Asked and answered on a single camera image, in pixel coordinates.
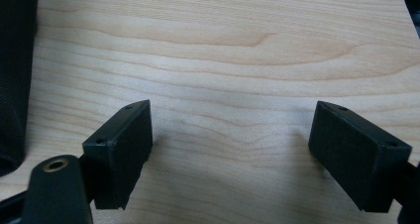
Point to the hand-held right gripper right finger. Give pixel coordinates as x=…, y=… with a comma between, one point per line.
x=356, y=158

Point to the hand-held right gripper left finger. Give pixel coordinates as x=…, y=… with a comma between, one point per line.
x=122, y=151

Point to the black mesh pencil case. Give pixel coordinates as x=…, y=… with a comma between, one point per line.
x=15, y=78

